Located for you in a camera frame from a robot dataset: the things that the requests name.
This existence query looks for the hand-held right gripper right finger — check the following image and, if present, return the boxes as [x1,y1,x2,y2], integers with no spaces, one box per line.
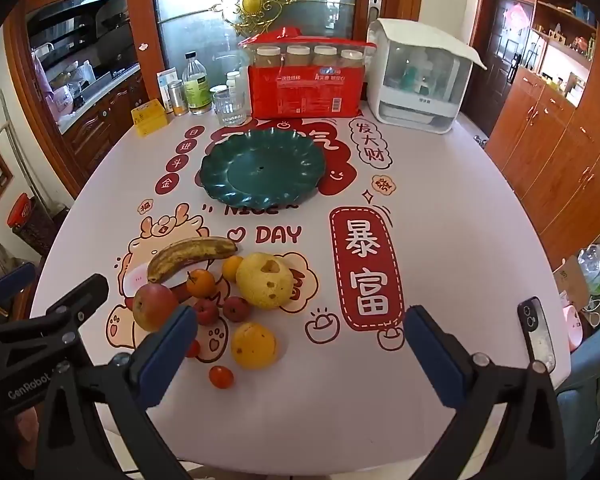
[404,304,567,480]

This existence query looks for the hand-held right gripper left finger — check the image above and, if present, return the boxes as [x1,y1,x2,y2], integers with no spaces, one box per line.
[35,304,199,480]

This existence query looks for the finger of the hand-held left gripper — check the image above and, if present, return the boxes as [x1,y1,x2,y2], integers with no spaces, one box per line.
[29,274,110,348]
[0,262,37,313]

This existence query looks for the red yellow apple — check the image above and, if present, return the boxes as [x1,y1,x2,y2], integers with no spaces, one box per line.
[132,283,180,333]

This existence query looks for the orange cherry tomato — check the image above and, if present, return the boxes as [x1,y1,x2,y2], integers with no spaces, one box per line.
[209,365,234,390]

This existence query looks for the yellow orange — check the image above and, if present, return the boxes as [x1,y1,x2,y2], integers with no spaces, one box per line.
[230,322,279,371]

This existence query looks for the yellow pear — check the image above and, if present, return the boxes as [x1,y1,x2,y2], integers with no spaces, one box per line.
[235,252,295,310]

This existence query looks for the green scalloped plate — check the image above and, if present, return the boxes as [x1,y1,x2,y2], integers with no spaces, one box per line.
[200,128,328,205]

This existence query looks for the small red fruit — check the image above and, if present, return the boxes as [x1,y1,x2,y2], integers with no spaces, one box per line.
[194,299,220,326]
[223,296,252,323]

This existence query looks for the red trash bin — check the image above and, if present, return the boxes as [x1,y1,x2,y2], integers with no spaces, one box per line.
[7,194,56,256]

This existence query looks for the deep orange tangerine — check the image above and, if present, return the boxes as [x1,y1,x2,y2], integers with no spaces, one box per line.
[186,268,217,299]

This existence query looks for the spotted yellow banana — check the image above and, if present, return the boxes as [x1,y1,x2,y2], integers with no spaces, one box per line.
[146,236,239,284]

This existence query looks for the black smartphone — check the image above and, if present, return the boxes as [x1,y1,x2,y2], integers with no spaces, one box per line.
[517,296,557,373]

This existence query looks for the cardboard box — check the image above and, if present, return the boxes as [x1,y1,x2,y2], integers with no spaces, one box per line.
[552,256,592,313]

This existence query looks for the pink plastic bag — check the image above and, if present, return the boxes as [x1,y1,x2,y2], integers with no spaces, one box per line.
[45,82,76,123]

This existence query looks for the clear plastic bag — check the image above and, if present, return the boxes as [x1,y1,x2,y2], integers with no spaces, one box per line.
[577,245,600,296]

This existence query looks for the wooden kitchen cabinets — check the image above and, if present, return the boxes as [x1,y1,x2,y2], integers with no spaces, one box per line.
[55,70,151,161]

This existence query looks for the yellow box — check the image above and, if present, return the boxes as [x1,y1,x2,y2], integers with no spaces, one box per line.
[131,101,169,137]

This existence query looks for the silver drink can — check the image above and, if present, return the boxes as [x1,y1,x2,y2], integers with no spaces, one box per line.
[167,80,187,117]

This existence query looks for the wooden sideboard cabinet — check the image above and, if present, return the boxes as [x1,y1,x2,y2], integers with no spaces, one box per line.
[485,67,600,271]

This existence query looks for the white carton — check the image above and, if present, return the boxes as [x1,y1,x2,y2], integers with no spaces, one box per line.
[156,67,179,111]

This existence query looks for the clear vinegar bottle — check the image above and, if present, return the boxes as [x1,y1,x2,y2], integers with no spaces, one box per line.
[182,51,213,114]

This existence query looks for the clear glass tumbler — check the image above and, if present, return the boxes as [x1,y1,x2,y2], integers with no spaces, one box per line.
[213,87,248,127]

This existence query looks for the steel range hood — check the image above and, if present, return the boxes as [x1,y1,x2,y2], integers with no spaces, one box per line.
[27,0,118,41]

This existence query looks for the white countertop sterilizer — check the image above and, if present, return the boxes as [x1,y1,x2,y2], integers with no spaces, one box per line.
[367,18,487,135]

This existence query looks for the red paper cup package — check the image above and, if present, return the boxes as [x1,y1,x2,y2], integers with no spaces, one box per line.
[237,26,377,120]

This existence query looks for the dark entry door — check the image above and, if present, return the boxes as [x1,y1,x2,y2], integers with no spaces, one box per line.
[472,0,537,136]

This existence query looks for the wooden display shelf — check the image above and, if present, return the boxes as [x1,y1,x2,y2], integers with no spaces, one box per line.
[522,0,600,106]

